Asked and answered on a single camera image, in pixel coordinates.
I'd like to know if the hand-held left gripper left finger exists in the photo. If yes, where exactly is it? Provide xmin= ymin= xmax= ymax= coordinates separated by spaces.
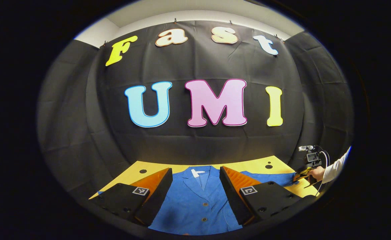
xmin=89 ymin=167 xmax=174 ymax=227

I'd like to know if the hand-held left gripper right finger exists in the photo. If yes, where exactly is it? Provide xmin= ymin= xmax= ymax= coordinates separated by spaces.
xmin=219 ymin=166 xmax=317 ymax=226

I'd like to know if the blue button-up jacket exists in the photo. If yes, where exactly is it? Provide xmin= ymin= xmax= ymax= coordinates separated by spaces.
xmin=97 ymin=166 xmax=299 ymax=236

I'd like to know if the black backdrop cloth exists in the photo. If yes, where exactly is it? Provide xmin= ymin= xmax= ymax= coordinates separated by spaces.
xmin=37 ymin=21 xmax=354 ymax=200

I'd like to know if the right hand-held gripper cable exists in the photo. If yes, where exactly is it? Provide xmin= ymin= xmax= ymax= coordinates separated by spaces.
xmin=317 ymin=149 xmax=331 ymax=197

